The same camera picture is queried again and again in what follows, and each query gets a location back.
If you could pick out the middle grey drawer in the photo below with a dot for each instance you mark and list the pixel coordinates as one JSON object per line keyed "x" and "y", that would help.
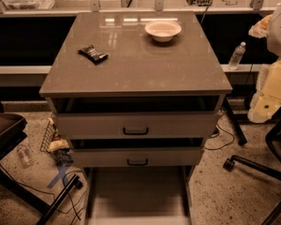
{"x": 136, "y": 157}

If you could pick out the plastic bottle on floor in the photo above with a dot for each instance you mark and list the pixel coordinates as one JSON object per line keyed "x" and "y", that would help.
{"x": 24, "y": 155}

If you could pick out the black chair left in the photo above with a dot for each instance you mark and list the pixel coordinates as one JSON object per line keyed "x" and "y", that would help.
{"x": 11, "y": 135}

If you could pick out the grey drawer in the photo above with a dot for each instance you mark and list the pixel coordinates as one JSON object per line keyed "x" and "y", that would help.
{"x": 136, "y": 157}
{"x": 128, "y": 125}

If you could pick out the clear plastic water bottle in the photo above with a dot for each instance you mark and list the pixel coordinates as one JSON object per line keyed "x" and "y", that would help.
{"x": 237, "y": 56}

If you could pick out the wire basket with snacks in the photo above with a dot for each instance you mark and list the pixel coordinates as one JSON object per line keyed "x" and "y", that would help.
{"x": 54, "y": 145}

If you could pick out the top grey drawer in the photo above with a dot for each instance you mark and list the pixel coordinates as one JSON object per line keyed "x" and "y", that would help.
{"x": 128, "y": 125}

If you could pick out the open bottom drawer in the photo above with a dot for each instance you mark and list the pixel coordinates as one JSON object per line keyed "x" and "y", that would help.
{"x": 137, "y": 196}

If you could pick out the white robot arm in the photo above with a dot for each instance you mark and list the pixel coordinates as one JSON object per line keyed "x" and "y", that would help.
{"x": 269, "y": 27}

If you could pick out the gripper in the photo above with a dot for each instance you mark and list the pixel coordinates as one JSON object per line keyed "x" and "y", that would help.
{"x": 280, "y": 35}

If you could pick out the grey drawer cabinet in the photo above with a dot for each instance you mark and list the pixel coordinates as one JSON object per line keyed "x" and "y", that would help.
{"x": 140, "y": 75}

